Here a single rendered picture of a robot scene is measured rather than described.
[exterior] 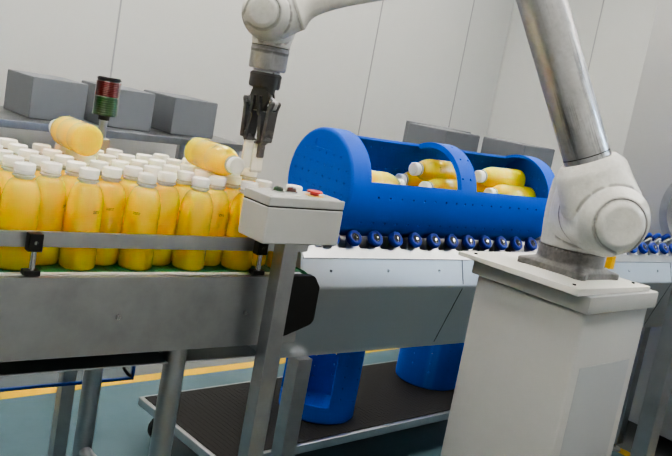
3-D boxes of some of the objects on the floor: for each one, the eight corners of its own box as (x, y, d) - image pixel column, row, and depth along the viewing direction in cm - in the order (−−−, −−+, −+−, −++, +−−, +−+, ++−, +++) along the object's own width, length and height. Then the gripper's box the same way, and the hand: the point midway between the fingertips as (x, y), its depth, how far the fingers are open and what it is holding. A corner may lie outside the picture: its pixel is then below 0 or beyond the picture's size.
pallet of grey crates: (523, 303, 614) (557, 149, 597) (457, 308, 559) (493, 140, 543) (409, 260, 700) (436, 124, 683) (342, 261, 645) (370, 114, 629)
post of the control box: (226, 654, 188) (300, 241, 175) (211, 659, 186) (285, 241, 172) (218, 643, 192) (290, 237, 178) (203, 648, 189) (275, 236, 175)
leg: (622, 451, 357) (655, 315, 348) (615, 452, 353) (648, 316, 344) (611, 445, 361) (643, 311, 353) (603, 446, 358) (636, 312, 349)
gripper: (299, 77, 185) (281, 178, 188) (261, 70, 198) (245, 165, 201) (272, 72, 180) (254, 176, 184) (235, 65, 193) (219, 162, 197)
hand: (252, 156), depth 192 cm, fingers closed on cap, 4 cm apart
